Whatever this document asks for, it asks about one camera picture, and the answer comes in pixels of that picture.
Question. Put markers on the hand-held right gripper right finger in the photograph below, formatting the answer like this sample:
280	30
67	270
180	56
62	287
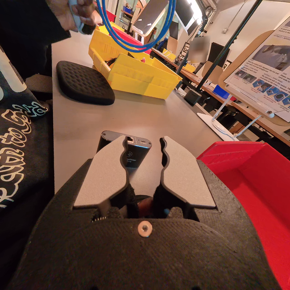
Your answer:
188	179

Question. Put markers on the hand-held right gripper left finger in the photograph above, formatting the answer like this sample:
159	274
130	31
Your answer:
102	176

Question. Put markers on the black ethernet splitter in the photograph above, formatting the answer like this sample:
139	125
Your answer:
138	156

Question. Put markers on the fiducial marker sign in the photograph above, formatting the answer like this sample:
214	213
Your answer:
186	48

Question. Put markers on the person's right hand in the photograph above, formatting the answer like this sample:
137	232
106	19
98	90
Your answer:
145	207

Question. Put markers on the person's left forearm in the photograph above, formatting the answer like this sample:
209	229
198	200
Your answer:
27	27

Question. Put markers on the yellow plastic bin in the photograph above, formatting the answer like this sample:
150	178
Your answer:
119	29
189	68
140	79
168	54

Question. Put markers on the instruction poster board with stand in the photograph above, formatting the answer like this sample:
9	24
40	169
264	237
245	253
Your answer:
267	74

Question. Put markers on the red plastic bin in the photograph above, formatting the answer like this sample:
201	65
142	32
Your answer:
111	15
260	192
132	42

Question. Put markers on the wooden desk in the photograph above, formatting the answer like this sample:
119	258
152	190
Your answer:
276	131

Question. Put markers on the black clamp box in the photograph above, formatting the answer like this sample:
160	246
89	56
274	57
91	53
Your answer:
178	85
192	97

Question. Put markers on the black pole with round disc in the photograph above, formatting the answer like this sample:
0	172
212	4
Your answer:
230	45

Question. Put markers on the wooden poster board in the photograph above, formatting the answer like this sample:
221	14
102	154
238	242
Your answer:
149	15

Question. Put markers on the light stand pole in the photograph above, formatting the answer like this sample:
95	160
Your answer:
182	62

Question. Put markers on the person's printed dark sweatshirt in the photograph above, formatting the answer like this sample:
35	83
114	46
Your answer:
20	136

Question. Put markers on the LED light panel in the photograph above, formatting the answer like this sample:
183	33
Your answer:
183	11
193	26

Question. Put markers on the blue plastic bin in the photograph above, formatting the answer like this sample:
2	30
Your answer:
221	91

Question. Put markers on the black chair armrest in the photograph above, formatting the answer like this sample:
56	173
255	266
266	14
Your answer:
83	83

